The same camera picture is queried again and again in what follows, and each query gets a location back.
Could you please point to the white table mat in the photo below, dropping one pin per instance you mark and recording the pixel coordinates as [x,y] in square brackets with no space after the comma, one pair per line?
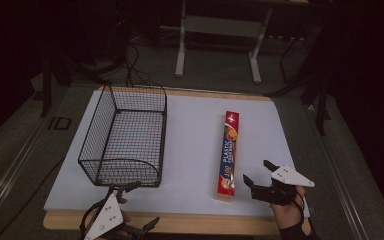
[193,140]

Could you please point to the black stand legs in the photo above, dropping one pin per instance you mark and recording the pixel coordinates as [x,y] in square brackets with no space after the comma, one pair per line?
[300,76]

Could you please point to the black metal stand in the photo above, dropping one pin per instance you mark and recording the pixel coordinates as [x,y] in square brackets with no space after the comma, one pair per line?
[51,76]

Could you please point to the person's left hand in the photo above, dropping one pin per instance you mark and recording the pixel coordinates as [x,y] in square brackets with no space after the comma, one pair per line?
[126,218]

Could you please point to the black floor socket plate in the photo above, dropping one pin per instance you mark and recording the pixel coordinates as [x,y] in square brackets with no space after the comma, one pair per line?
[60,123]

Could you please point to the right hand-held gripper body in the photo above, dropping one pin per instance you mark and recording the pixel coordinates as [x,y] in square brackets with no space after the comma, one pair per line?
[288,176]

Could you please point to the white metal desk frame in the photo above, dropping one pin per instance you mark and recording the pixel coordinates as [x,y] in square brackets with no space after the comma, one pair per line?
[218,26]

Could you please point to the red plastic wrap box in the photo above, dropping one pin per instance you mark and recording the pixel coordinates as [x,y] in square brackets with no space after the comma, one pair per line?
[228,156]

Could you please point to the person's right hand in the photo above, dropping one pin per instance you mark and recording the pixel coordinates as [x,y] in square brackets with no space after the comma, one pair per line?
[288,215]

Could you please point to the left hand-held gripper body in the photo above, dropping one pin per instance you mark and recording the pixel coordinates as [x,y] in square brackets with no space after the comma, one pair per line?
[105,218]

